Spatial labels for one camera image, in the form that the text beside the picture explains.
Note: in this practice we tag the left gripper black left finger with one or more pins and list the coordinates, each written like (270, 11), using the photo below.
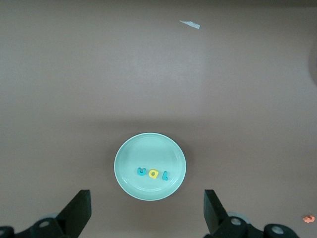
(74, 215)

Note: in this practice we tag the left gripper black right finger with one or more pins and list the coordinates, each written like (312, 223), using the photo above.
(215, 215)

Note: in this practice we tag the teal foam letter r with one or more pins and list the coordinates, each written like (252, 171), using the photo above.
(165, 176)

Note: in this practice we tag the teal foam letter c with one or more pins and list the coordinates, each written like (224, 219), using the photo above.
(141, 172)

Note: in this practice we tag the green round plate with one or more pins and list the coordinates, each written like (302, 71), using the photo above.
(148, 153)

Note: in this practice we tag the orange foam letter t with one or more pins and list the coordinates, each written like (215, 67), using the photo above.
(308, 219)

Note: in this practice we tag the brown table cover sheet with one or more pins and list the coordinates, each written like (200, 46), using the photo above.
(74, 74)

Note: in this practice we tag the white paper scrap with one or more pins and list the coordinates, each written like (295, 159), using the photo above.
(190, 24)

